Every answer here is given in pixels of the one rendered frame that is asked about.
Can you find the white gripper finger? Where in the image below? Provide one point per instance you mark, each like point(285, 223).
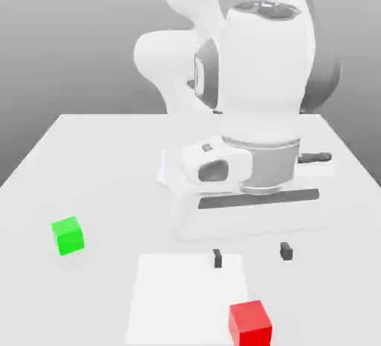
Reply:
point(286, 252)
point(218, 258)

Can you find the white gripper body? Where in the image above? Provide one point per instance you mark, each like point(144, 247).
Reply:
point(256, 218)

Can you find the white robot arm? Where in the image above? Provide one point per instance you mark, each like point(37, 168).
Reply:
point(262, 69)

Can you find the small red cube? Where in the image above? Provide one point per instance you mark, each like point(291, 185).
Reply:
point(251, 322)

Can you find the small green cube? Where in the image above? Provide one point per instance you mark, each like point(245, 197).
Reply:
point(68, 236)

